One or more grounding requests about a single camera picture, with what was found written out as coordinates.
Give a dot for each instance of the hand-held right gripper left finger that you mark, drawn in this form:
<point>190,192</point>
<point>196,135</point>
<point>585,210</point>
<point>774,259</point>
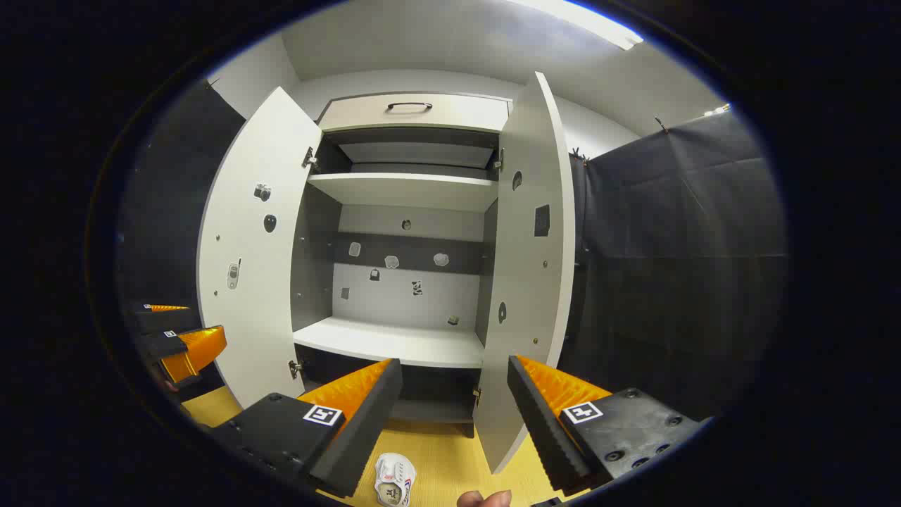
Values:
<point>366,422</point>

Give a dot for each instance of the ceiling light strip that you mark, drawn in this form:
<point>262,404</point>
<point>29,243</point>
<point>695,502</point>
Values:
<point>591,21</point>
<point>718,110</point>

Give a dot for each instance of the white cabinet drawer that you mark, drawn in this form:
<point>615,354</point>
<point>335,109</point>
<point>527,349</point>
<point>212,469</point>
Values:
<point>457,113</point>

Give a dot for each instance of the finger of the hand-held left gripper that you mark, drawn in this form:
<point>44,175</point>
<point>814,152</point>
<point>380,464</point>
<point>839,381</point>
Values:
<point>165,322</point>
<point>193,352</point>

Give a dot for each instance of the white shoe cabinet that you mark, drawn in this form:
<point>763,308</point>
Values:
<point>394,338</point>

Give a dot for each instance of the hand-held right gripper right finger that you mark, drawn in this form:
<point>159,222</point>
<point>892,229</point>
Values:
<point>542,429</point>

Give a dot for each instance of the white cabinet door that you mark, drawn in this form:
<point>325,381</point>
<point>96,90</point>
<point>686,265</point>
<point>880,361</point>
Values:
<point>260,317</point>
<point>524,282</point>

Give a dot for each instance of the white canvas shoe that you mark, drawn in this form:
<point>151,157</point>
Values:
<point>394,475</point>

